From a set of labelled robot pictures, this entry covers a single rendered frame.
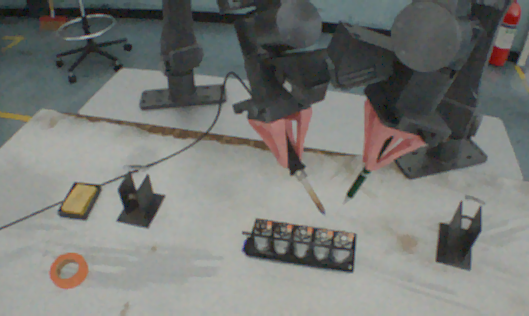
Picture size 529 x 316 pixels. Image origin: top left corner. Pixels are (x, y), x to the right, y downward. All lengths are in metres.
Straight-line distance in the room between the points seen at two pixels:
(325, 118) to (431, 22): 0.56
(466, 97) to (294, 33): 0.36
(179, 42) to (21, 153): 0.41
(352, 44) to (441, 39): 0.08
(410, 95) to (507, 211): 0.43
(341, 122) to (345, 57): 0.50
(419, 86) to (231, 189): 0.40
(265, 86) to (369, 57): 0.16
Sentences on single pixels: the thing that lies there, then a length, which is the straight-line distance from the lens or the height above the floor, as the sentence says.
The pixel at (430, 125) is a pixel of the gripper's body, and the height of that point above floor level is 1.02.
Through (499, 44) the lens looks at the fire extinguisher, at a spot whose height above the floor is 0.19.
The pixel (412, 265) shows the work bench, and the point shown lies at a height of 0.75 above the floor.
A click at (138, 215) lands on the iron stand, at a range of 0.68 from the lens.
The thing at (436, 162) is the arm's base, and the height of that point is 0.76.
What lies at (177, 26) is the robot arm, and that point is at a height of 0.95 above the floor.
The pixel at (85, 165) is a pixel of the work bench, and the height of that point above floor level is 0.75.
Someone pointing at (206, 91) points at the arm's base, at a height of 0.76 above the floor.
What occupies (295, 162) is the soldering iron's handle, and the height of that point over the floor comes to 0.89.
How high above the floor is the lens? 1.24
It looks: 41 degrees down
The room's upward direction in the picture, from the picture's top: straight up
